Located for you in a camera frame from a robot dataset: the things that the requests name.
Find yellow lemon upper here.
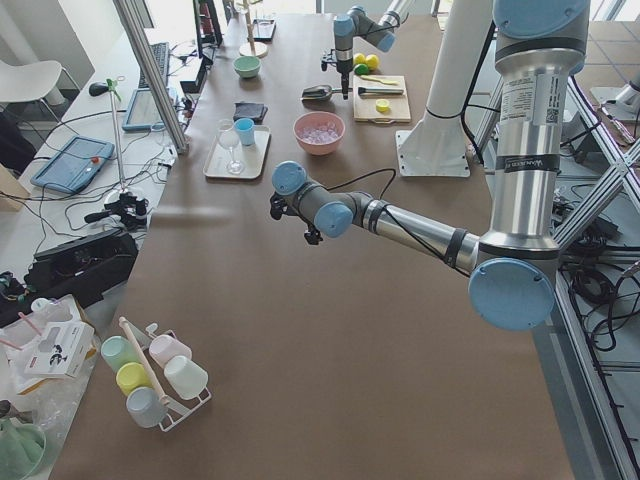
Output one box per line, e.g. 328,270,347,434
365,54,380,71

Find blue teach pendant far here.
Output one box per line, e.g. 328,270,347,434
122,88,162,132

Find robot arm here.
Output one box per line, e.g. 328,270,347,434
270,1,589,330
321,0,414,100

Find steel muddler with black tip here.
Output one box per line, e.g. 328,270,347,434
357,87,404,97

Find cream serving tray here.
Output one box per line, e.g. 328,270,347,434
203,125,271,181

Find bamboo cutting board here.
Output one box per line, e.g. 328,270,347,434
353,75,411,123

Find blue plastic cup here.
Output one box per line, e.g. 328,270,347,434
234,117,255,146

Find mint green bowl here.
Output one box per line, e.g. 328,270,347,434
233,56,261,79

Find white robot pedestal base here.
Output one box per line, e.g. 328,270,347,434
396,0,492,178

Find half lemon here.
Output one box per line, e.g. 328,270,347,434
376,99,390,112

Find aluminium frame post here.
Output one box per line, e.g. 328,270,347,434
113,0,189,155

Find pink bowl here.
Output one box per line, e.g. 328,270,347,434
293,111,345,156

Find blue teach pendant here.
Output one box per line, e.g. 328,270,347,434
30,135,115,194
122,88,162,132

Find white wire cup rack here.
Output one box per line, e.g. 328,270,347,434
100,317,214,432

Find clear wine glass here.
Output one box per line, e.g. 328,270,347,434
218,119,244,175

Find steel ice scoop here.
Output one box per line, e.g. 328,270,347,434
300,84,342,101

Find yellow plastic knife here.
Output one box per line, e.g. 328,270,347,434
359,75,399,86

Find green lime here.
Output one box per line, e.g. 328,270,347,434
353,63,373,76

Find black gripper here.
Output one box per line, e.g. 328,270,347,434
321,49,350,99
269,193,323,244

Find blue teach pendant near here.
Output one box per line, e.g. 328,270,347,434
30,135,115,194

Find grey folded cloth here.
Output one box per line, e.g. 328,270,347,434
233,101,268,125

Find wooden glass holder stand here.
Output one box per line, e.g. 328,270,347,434
233,0,268,58

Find pile of clear ice cubes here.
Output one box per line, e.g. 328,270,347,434
299,122,341,145

